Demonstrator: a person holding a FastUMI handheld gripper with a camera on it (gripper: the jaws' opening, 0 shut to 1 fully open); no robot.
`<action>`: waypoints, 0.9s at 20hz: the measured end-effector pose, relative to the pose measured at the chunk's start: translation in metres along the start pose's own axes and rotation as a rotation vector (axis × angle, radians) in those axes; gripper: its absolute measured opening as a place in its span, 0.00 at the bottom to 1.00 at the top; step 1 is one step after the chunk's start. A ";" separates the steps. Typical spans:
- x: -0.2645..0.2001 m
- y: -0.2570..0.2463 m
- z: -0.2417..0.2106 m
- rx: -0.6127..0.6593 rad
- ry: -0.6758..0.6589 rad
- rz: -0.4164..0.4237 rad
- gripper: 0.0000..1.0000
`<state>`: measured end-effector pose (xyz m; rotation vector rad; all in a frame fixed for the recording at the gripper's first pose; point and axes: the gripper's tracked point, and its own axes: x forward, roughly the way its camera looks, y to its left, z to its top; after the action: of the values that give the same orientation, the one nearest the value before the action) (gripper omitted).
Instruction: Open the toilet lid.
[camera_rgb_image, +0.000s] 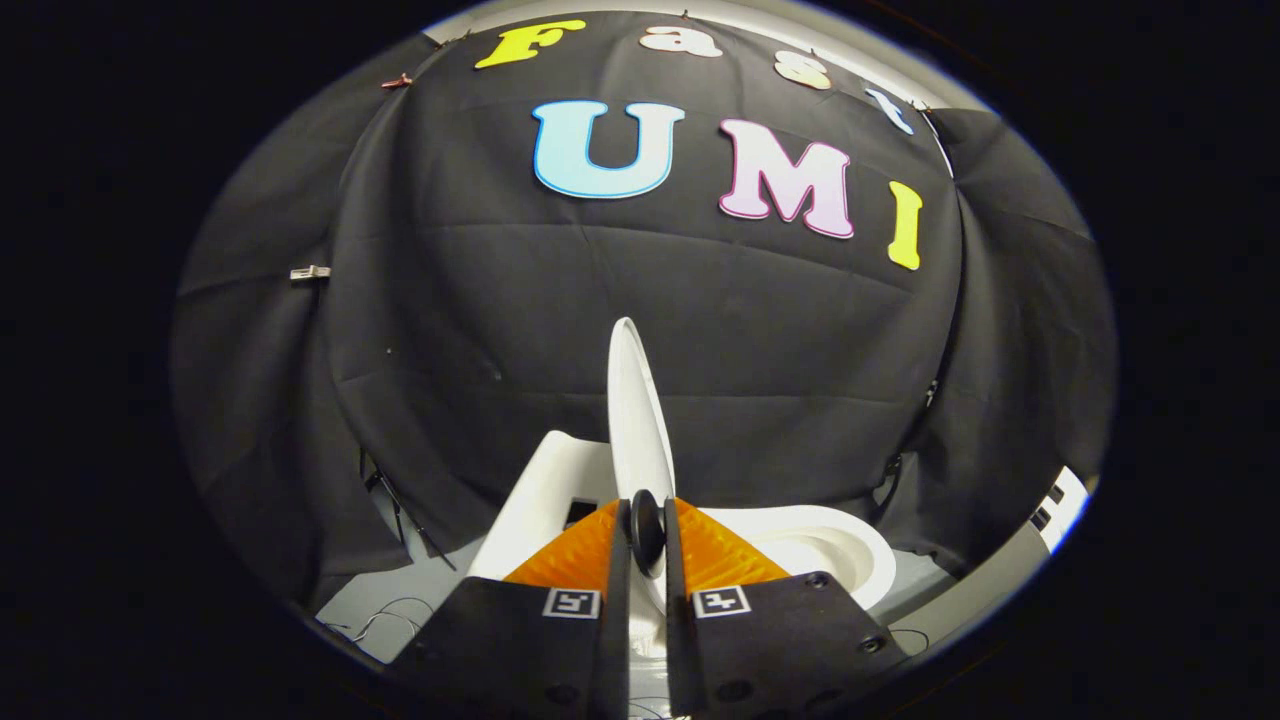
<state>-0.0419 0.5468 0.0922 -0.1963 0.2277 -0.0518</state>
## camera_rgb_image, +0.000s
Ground black backdrop cloth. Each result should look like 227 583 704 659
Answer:
170 10 1118 611

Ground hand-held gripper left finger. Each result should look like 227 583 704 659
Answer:
385 498 634 720

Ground white toilet lid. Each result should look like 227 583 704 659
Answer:
607 317 678 656

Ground black lid pull tab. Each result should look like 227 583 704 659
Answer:
630 489 667 578

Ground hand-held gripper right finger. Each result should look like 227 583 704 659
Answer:
662 497 907 720

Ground white toilet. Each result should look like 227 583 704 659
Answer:
468 430 897 641

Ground thin black stand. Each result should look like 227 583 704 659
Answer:
360 450 458 573

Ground white toilet seat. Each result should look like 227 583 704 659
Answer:
700 504 897 612

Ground white object with dark squares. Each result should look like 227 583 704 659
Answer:
1028 466 1093 553

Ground thin black cable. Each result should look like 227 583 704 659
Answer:
322 597 437 643

